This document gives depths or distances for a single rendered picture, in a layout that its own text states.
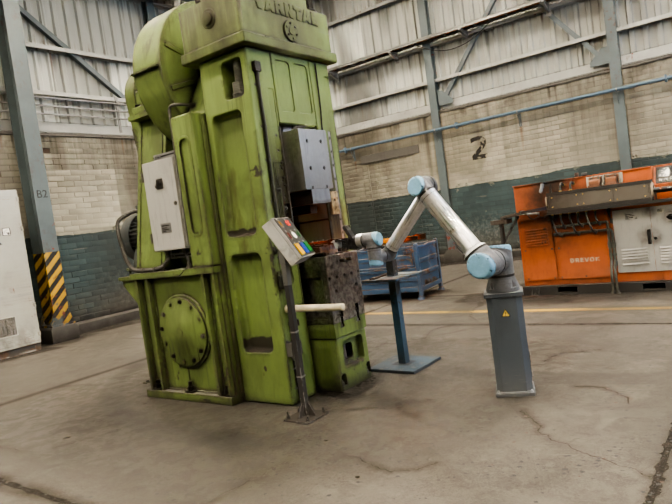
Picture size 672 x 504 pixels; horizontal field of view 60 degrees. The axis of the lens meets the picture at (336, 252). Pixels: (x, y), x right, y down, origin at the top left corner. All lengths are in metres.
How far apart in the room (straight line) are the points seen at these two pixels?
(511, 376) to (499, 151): 8.11
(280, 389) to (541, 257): 3.92
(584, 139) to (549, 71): 1.38
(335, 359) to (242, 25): 2.20
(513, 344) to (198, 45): 2.72
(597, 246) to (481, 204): 4.99
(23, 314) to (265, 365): 5.01
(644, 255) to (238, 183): 4.33
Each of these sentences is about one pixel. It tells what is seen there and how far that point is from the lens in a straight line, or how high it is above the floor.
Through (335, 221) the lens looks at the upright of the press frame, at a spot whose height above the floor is 1.13.
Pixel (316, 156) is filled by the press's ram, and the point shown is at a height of 1.58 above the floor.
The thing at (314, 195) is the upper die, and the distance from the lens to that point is 3.90.
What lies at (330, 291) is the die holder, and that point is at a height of 0.69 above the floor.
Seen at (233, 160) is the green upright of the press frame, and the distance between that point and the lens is 3.99.
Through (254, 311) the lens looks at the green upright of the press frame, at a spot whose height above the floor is 0.61.
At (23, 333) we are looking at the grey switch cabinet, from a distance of 8.48.
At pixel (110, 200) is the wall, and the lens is 9.96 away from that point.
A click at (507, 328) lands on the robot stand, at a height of 0.40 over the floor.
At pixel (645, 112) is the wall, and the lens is 10.79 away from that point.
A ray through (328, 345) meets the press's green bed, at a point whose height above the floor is 0.32.
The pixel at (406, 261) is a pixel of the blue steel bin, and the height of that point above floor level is 0.50.
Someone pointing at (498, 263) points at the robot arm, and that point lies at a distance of 3.36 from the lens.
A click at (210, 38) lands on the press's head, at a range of 4.08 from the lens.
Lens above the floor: 1.14
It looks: 3 degrees down
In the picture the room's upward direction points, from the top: 8 degrees counter-clockwise
